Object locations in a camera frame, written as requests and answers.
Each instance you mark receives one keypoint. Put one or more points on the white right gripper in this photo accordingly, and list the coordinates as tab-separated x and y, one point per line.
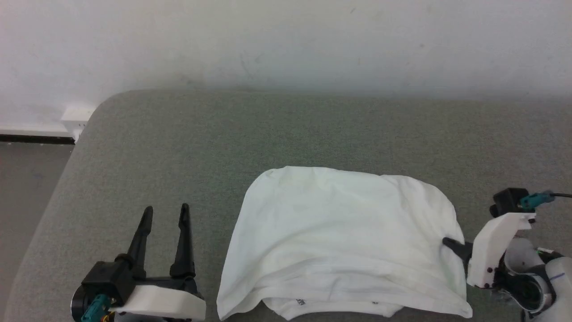
491	250

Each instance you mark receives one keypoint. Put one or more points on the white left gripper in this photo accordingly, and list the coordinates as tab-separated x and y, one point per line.
161	302

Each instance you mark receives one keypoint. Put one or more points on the white garment with grey stitching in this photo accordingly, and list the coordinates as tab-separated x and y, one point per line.
344	232

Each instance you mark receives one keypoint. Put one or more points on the grey fabric sofa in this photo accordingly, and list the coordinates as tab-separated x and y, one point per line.
178	147

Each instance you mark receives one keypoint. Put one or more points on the black baseboard strip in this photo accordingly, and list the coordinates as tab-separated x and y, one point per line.
35	139

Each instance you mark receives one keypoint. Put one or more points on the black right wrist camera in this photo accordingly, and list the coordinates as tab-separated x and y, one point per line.
508	202

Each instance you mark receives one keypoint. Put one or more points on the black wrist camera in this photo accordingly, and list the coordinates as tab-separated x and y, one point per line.
105	281
508	202

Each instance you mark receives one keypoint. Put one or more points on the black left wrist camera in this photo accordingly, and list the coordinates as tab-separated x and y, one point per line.
105	281

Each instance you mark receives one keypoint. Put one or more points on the white wall socket box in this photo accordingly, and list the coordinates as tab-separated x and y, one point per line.
77	118

